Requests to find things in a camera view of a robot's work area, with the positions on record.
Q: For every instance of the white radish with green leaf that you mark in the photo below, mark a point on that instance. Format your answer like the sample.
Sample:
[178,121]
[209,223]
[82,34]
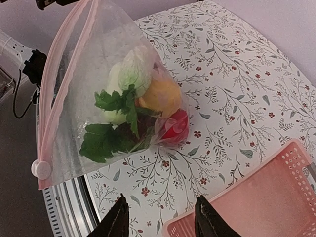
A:
[102,142]

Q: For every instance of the floral table mat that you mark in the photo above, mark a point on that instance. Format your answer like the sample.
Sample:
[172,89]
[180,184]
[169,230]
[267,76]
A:
[247,99]

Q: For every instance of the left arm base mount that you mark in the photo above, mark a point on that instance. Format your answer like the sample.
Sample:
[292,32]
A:
[34,67]

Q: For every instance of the clear zip top bag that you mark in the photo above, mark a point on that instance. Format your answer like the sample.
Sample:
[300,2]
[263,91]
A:
[94,36]

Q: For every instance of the front aluminium rail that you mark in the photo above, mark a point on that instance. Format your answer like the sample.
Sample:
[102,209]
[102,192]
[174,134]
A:
[70,208]

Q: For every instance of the dark purple fruit toy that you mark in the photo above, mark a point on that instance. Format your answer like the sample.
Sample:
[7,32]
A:
[144,122]

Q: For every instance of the yellow peach toy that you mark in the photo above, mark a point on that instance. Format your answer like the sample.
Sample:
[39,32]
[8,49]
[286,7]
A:
[162,96]

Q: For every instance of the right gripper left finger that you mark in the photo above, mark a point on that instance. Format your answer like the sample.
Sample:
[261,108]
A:
[116,221]

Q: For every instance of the pink plastic basket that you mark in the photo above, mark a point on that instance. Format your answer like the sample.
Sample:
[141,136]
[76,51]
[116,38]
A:
[274,200]

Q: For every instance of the red mushroom toy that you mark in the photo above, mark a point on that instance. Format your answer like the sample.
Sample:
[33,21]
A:
[176,128]

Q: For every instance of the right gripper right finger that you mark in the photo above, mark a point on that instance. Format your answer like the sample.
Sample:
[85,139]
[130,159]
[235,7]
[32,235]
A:
[208,222]

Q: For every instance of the white radish toy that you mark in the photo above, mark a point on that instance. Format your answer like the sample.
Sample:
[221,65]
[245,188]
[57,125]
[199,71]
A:
[135,69]

